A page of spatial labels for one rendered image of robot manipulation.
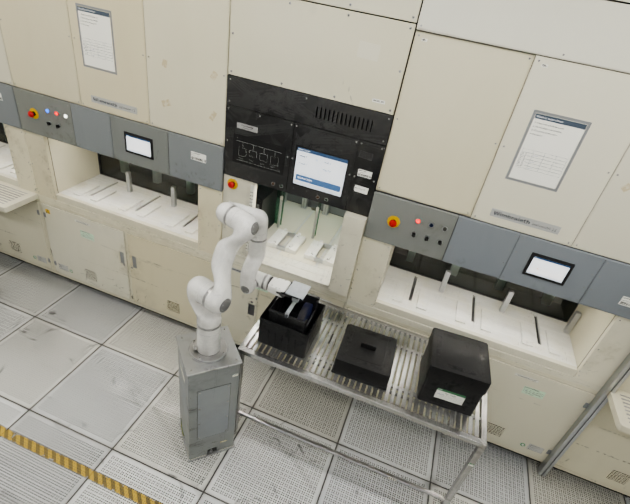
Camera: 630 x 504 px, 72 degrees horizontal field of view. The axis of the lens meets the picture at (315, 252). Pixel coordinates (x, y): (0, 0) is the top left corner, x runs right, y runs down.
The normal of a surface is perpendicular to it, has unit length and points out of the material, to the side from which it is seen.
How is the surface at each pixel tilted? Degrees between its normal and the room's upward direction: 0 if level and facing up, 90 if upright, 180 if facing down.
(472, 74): 90
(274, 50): 90
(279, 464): 0
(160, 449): 0
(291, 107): 90
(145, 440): 0
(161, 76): 90
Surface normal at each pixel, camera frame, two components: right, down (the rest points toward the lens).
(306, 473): 0.15, -0.82
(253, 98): -0.33, 0.48
